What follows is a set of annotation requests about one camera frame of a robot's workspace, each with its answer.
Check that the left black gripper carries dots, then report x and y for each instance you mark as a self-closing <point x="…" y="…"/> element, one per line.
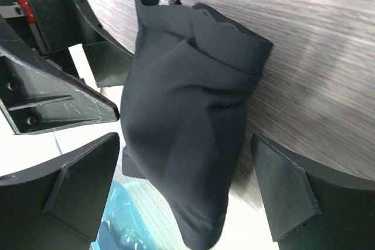
<point x="36" y="95"/>

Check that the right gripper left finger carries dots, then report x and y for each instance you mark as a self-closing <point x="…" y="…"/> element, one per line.
<point x="58" y="204"/>

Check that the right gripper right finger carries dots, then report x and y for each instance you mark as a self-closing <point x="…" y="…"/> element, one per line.
<point x="309" y="205"/>

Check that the teal plastic basin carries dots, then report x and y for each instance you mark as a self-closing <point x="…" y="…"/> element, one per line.
<point x="123" y="227"/>

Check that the black bra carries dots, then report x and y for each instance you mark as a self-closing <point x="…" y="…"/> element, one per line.
<point x="184" y="112"/>

